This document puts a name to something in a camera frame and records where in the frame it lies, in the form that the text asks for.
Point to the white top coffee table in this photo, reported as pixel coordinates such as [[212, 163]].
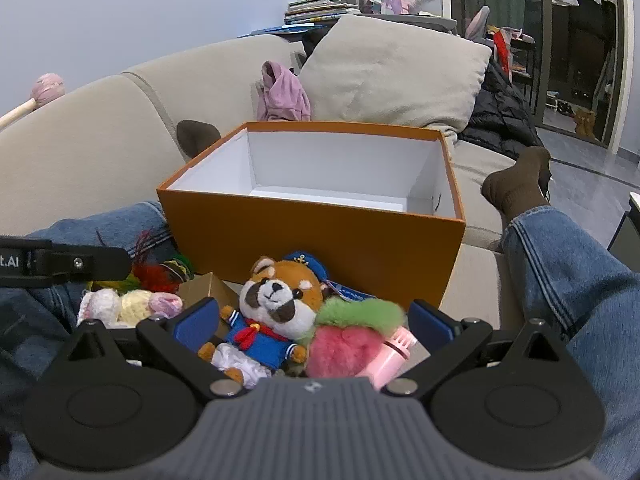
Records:
[[627, 230]]

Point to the beige cushion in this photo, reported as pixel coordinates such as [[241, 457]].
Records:
[[390, 70]]

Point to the grey pink bunny ears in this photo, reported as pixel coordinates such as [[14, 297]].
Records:
[[477, 22]]

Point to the cluttered metal rack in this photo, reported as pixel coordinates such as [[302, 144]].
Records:
[[515, 50]]

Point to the stack of books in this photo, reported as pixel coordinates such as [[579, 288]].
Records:
[[320, 10]]

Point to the beige sofa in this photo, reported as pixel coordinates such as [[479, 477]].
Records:
[[75, 150]]

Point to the pink plastic comb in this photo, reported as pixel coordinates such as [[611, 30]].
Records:
[[390, 355]]

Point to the person's foot brown sock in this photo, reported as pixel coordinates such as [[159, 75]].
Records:
[[197, 137], [517, 180]]

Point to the pink head wooden massage stick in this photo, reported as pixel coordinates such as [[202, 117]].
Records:
[[47, 89]]

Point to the person's left foot brown sock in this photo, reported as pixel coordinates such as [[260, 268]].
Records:
[[197, 137]]

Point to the purple cloth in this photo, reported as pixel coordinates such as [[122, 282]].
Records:
[[282, 95]]

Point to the glass sliding door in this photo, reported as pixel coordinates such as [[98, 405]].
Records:
[[545, 60]]

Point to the person's left leg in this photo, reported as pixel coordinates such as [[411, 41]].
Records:
[[30, 320]]

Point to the pink green fluffy plush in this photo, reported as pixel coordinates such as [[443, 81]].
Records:
[[340, 350]]

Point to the black puffer jacket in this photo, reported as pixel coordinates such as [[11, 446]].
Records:
[[500, 110]]

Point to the orange cardboard box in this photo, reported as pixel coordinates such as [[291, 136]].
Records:
[[325, 240]]

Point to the person's leg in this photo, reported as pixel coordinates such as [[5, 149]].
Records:
[[30, 320], [590, 300]]

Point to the blue folder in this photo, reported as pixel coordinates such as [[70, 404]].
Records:
[[290, 29]]

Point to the small brown cardboard box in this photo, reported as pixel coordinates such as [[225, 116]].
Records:
[[210, 287]]

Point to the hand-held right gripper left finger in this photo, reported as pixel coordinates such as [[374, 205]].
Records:
[[197, 322]]

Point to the crocheted bunny flower toy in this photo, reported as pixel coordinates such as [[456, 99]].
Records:
[[130, 305]]

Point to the colourful feather toy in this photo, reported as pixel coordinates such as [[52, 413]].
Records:
[[150, 275]]

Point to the person's right leg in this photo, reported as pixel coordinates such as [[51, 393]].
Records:
[[590, 300]]

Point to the brown boots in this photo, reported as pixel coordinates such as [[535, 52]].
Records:
[[586, 125]]

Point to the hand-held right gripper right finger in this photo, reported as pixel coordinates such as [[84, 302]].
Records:
[[430, 324]]

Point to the person's right foot brown sock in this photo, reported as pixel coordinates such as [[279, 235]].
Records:
[[517, 180]]

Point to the red panda sailor plush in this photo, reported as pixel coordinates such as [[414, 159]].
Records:
[[270, 295]]

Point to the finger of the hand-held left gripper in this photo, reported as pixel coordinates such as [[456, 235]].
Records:
[[95, 262]]

